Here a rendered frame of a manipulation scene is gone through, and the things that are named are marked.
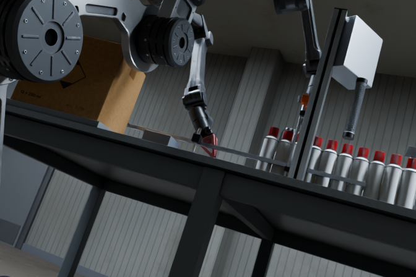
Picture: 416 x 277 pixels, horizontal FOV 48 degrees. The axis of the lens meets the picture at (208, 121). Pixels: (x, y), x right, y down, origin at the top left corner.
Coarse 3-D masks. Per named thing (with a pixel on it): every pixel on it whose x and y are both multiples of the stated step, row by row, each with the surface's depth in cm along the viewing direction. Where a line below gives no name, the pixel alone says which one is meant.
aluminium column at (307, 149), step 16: (336, 16) 159; (336, 32) 157; (336, 48) 155; (320, 64) 154; (320, 80) 153; (320, 96) 150; (320, 112) 149; (304, 128) 148; (304, 144) 147; (304, 160) 145; (288, 176) 144; (304, 176) 146
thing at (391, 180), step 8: (392, 160) 153; (400, 160) 152; (392, 168) 151; (400, 168) 151; (384, 176) 152; (392, 176) 150; (400, 176) 150; (384, 184) 150; (392, 184) 149; (384, 192) 149; (392, 192) 148; (384, 200) 148; (392, 200) 148
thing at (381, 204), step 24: (48, 120) 137; (144, 144) 127; (96, 168) 224; (120, 168) 192; (216, 168) 123; (240, 168) 118; (168, 192) 224; (192, 192) 193; (312, 192) 112; (336, 192) 110; (264, 216) 193; (288, 216) 169; (408, 216) 104; (312, 240) 223; (336, 240) 191; (360, 240) 167; (408, 264) 192
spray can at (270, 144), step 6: (270, 132) 167; (276, 132) 166; (264, 138) 166; (270, 138) 165; (276, 138) 165; (264, 144) 165; (270, 144) 164; (276, 144) 165; (264, 150) 164; (270, 150) 163; (264, 156) 163; (270, 156) 163; (258, 162) 164; (264, 162) 162; (258, 168) 162; (264, 168) 162; (270, 168) 163
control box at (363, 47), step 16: (352, 16) 156; (352, 32) 154; (368, 32) 159; (352, 48) 153; (368, 48) 159; (336, 64) 153; (352, 64) 153; (368, 64) 159; (352, 80) 159; (368, 80) 159
